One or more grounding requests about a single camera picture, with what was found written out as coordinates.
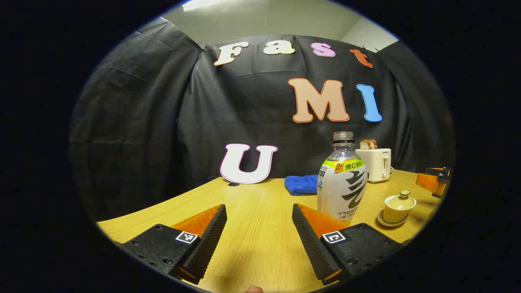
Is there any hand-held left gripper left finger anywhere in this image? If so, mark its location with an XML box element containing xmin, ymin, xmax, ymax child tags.
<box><xmin>115</xmin><ymin>204</ymin><xmax>228</xmax><ymax>285</ymax></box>

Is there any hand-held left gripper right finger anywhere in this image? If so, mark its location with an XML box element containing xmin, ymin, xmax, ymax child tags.
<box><xmin>292</xmin><ymin>203</ymin><xmax>407</xmax><ymax>285</ymax></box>

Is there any cream teacup lid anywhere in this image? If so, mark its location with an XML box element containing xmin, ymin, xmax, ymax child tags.
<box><xmin>385</xmin><ymin>190</ymin><xmax>417</xmax><ymax>211</ymax></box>

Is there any cream teacup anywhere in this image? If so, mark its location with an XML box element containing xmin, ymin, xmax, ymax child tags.
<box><xmin>383</xmin><ymin>205</ymin><xmax>416</xmax><ymax>223</ymax></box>

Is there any clear labelled water bottle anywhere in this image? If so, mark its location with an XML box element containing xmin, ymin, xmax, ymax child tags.
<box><xmin>317</xmin><ymin>131</ymin><xmax>367</xmax><ymax>225</ymax></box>

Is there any white toaster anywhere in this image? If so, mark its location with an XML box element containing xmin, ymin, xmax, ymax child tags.
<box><xmin>355</xmin><ymin>148</ymin><xmax>392</xmax><ymax>183</ymax></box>

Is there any cream saucer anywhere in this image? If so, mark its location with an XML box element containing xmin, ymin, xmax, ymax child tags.
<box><xmin>377</xmin><ymin>210</ymin><xmax>410</xmax><ymax>227</ymax></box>

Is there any blue towel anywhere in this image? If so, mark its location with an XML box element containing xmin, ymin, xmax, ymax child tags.
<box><xmin>284</xmin><ymin>175</ymin><xmax>319</xmax><ymax>196</ymax></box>

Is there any black backdrop cloth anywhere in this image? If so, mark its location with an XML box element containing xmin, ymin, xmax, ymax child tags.
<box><xmin>70</xmin><ymin>17</ymin><xmax>455</xmax><ymax>222</ymax></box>

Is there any ceiling light panel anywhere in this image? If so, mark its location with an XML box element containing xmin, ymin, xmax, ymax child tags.
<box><xmin>182</xmin><ymin>0</ymin><xmax>228</xmax><ymax>11</ymax></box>

